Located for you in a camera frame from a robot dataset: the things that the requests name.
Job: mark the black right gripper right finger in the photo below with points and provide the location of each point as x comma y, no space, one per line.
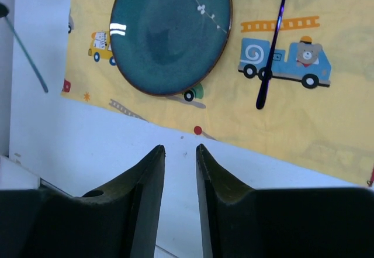
234,220

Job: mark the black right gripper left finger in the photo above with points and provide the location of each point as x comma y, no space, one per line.
117,219

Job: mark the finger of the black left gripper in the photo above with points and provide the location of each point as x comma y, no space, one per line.
4,10

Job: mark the iridescent purple fork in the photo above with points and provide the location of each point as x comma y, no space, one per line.
27,55

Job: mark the yellow car-print cloth placemat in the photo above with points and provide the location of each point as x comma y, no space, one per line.
319,106

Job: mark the teal ceramic plate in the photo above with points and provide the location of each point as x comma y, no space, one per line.
165,47

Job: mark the purple metallic spoon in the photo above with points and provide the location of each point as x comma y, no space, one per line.
263,90

